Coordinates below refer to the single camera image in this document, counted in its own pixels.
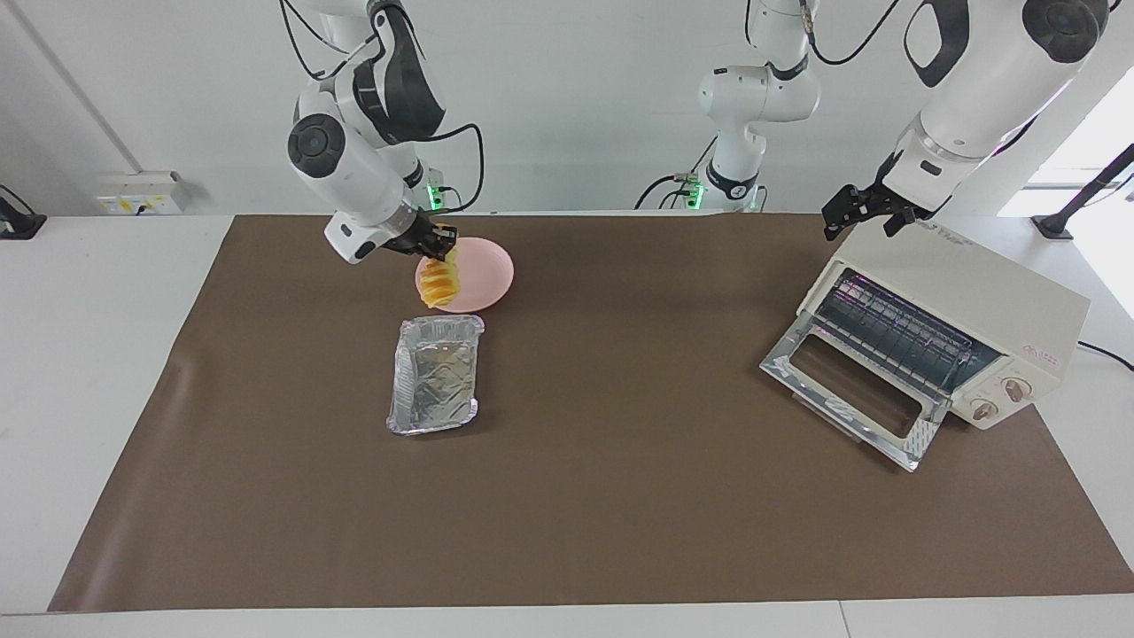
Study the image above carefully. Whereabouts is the glass oven door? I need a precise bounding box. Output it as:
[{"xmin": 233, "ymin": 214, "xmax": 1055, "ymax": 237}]
[{"xmin": 759, "ymin": 312, "xmax": 953, "ymax": 473}]

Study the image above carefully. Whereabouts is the black table clamp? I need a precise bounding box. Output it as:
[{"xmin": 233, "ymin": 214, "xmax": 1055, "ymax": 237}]
[{"xmin": 0, "ymin": 184, "xmax": 47, "ymax": 240}]

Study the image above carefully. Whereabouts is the aluminium foil tray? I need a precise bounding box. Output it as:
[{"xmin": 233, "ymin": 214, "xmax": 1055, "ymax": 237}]
[{"xmin": 385, "ymin": 315, "xmax": 486, "ymax": 437}]

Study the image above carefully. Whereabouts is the cream toaster oven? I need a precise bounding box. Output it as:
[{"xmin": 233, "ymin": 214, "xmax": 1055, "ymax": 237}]
[{"xmin": 797, "ymin": 213, "xmax": 1092, "ymax": 432}]

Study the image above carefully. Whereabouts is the golden ridged bread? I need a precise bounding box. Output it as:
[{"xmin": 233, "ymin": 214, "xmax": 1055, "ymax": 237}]
[{"xmin": 419, "ymin": 248, "xmax": 465, "ymax": 310}]

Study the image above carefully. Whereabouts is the pink plate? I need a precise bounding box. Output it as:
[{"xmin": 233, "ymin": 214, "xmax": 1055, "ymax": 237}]
[{"xmin": 415, "ymin": 237, "xmax": 516, "ymax": 315}]

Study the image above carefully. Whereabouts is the black oven power cable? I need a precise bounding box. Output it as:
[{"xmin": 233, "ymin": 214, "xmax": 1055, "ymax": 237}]
[{"xmin": 1076, "ymin": 341, "xmax": 1134, "ymax": 371}]

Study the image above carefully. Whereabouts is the black left base cable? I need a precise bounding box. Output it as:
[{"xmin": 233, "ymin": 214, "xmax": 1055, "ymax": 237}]
[{"xmin": 633, "ymin": 137, "xmax": 718, "ymax": 212}]

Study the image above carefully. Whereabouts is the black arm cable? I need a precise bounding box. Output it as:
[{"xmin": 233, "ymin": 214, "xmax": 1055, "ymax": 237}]
[
  {"xmin": 797, "ymin": 0, "xmax": 905, "ymax": 67},
  {"xmin": 425, "ymin": 122, "xmax": 485, "ymax": 215}
]

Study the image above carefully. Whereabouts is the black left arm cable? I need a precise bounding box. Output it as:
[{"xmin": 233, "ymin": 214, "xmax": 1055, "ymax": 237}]
[{"xmin": 797, "ymin": 0, "xmax": 905, "ymax": 67}]

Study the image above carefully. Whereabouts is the metal oven rack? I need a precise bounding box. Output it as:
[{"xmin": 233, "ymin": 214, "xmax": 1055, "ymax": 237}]
[{"xmin": 813, "ymin": 270, "xmax": 1002, "ymax": 395}]

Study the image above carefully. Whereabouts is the white wall socket box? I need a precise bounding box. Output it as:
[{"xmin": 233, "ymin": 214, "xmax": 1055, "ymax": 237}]
[{"xmin": 96, "ymin": 171, "xmax": 189, "ymax": 215}]

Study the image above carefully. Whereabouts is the brown table mat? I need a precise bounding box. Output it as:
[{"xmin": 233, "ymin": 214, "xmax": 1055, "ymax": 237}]
[{"xmin": 49, "ymin": 213, "xmax": 1134, "ymax": 612}]

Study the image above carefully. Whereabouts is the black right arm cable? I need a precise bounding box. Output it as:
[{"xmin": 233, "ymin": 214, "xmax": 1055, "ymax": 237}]
[{"xmin": 425, "ymin": 122, "xmax": 485, "ymax": 215}]

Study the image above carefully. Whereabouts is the black camera stand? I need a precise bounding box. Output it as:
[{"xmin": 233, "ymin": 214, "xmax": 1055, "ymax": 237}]
[{"xmin": 1032, "ymin": 144, "xmax": 1134, "ymax": 242}]

